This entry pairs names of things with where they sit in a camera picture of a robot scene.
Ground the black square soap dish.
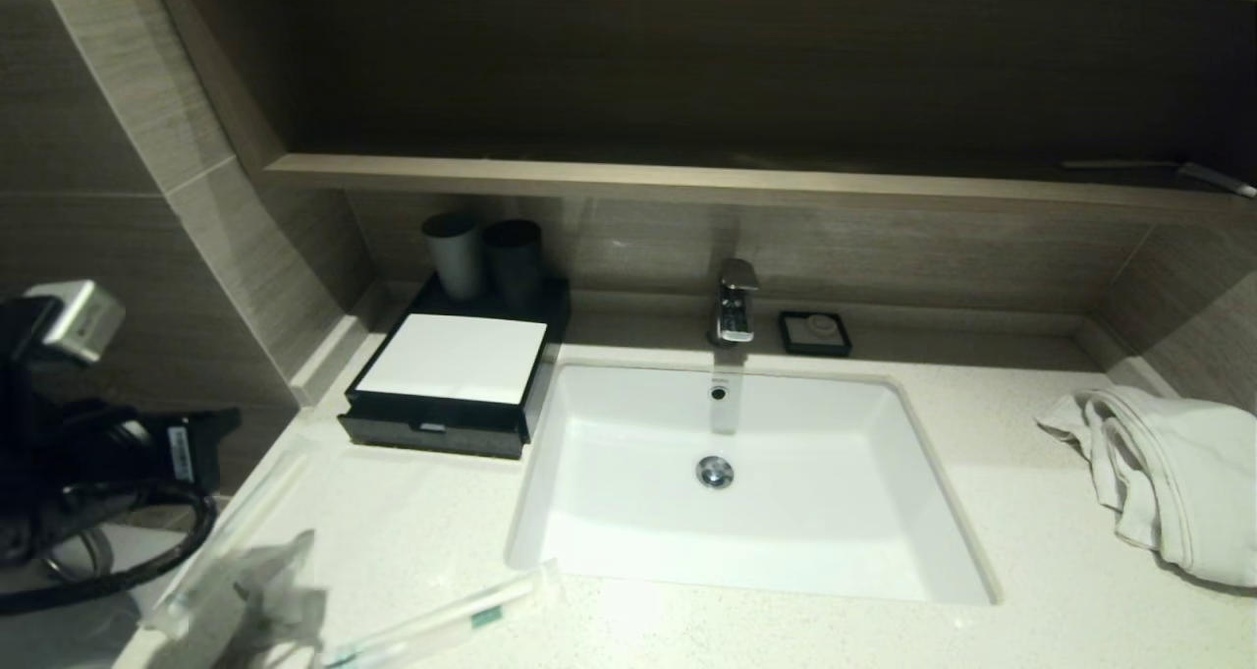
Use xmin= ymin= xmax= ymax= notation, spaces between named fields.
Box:
xmin=779 ymin=309 xmax=853 ymax=359

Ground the chrome faucet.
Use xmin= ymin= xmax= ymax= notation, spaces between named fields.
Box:
xmin=709 ymin=258 xmax=761 ymax=346

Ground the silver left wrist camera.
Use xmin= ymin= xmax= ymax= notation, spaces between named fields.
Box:
xmin=25 ymin=279 xmax=127 ymax=365

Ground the clear green-print toothbrush packet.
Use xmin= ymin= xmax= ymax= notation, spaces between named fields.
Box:
xmin=319 ymin=559 xmax=563 ymax=669

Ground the long clear plastic packet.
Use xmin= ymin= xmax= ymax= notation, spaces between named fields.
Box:
xmin=145 ymin=441 xmax=317 ymax=642

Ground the white folded towel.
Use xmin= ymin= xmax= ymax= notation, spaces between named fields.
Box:
xmin=1036 ymin=384 xmax=1257 ymax=589

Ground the grey tumbler cup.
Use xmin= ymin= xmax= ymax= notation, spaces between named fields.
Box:
xmin=421 ymin=210 xmax=485 ymax=302

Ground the wooden wall shelf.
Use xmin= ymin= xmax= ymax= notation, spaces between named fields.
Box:
xmin=263 ymin=153 xmax=1257 ymax=220

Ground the black amenity drawer box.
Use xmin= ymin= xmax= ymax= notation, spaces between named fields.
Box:
xmin=344 ymin=274 xmax=573 ymax=446

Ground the crumpled clear plastic packet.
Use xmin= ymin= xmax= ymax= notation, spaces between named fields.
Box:
xmin=211 ymin=530 xmax=330 ymax=669

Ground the black tumbler cup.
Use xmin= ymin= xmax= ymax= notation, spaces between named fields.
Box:
xmin=481 ymin=219 xmax=546 ymax=307

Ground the white ceramic sink basin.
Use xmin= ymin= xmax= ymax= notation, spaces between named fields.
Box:
xmin=504 ymin=358 xmax=1003 ymax=608

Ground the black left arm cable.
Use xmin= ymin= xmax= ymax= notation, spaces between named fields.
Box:
xmin=0 ymin=482 xmax=219 ymax=616

